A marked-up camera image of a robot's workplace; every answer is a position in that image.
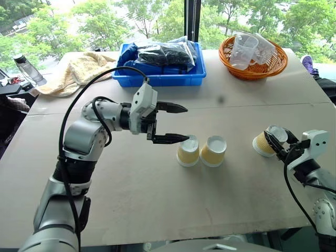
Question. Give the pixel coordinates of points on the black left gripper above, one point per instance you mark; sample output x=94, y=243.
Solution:
x=152, y=123

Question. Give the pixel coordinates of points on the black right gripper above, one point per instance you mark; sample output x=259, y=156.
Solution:
x=294, y=149

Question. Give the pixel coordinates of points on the yellow ribbed paper cup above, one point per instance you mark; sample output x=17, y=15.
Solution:
x=187, y=153
x=262, y=145
x=212, y=152

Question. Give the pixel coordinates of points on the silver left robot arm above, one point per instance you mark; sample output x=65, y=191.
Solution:
x=78, y=136

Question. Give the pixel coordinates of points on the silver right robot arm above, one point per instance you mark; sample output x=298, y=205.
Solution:
x=324, y=210

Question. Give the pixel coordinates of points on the blue plastic bin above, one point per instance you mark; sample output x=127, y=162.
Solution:
x=157, y=77

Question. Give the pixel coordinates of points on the clear bag of black items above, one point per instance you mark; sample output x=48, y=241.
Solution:
x=165, y=55

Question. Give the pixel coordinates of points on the orange woven basket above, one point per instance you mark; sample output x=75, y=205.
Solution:
x=252, y=72

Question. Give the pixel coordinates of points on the purple shoe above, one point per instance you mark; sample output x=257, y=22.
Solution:
x=308, y=64

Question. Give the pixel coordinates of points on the blue plastic bag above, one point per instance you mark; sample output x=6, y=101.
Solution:
x=128, y=53

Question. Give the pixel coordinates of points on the clear plastic measuring cup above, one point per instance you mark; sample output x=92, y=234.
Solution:
x=265, y=50
x=242, y=52

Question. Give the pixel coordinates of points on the cream towel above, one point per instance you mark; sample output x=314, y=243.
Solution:
x=76, y=73

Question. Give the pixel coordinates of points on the clear water bottle black cap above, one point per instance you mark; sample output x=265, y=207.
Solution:
x=29, y=69

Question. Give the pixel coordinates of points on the black side desk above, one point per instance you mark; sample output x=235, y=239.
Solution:
x=13, y=105

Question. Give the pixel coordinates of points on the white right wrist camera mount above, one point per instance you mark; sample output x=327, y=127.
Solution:
x=315, y=147

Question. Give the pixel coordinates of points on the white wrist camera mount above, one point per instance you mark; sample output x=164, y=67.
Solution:
x=315, y=147
x=143, y=101

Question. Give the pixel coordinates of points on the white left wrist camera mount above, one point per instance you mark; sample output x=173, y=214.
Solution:
x=143, y=101

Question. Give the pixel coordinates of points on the black window frame post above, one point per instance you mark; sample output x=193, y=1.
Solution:
x=192, y=18

